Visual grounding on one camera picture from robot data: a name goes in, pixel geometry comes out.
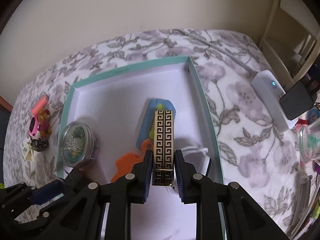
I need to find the gold patterned metal case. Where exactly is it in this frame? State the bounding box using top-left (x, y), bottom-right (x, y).
top-left (152, 109), bottom-right (175, 187)

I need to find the toy dog figure pink cap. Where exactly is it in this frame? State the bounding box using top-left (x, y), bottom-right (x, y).
top-left (37, 108), bottom-right (52, 138)

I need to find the blue and orange toy gun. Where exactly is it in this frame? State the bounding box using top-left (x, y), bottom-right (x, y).
top-left (110, 99), bottom-right (177, 183)

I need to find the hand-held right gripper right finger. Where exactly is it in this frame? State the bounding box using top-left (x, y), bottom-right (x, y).
top-left (174, 149), bottom-right (283, 240)

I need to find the white wrist watch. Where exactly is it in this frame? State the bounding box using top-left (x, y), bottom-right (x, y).
top-left (172, 144), bottom-right (212, 198)

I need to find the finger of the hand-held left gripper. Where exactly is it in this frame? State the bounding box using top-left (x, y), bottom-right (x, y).
top-left (5, 182), bottom-right (66, 207)
top-left (59, 168), bottom-right (88, 193)

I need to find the black power adapter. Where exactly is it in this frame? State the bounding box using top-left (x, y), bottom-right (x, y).
top-left (279, 81), bottom-right (316, 121)

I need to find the pink and blue case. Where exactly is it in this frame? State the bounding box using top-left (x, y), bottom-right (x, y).
top-left (30, 95), bottom-right (50, 114)

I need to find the cream wooden shelf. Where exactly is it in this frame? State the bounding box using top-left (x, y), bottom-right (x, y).
top-left (259, 0), bottom-right (320, 85)

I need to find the black toy car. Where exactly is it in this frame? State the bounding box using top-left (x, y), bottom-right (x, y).
top-left (30, 138), bottom-right (49, 152)

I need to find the clear glass jar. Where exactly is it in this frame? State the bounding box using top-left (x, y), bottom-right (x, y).
top-left (299, 120), bottom-right (320, 164)

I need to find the white power bank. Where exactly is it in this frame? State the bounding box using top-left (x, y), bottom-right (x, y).
top-left (251, 69), bottom-right (299, 133)

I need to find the clear cup with clutter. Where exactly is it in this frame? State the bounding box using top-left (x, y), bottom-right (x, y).
top-left (307, 102), bottom-right (320, 173)

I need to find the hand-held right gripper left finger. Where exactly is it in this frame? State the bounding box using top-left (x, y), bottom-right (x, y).
top-left (44, 149), bottom-right (153, 240)

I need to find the round tin of beads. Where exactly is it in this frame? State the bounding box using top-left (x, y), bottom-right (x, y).
top-left (58, 121), bottom-right (97, 168)

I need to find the teal shallow cardboard box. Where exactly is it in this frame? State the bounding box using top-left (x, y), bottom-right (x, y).
top-left (56, 56), bottom-right (225, 240)

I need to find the white plastic hair clip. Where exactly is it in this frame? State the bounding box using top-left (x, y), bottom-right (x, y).
top-left (291, 175), bottom-right (314, 228)

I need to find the cream plastic clip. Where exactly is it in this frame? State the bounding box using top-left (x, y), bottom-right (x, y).
top-left (22, 144), bottom-right (35, 161)

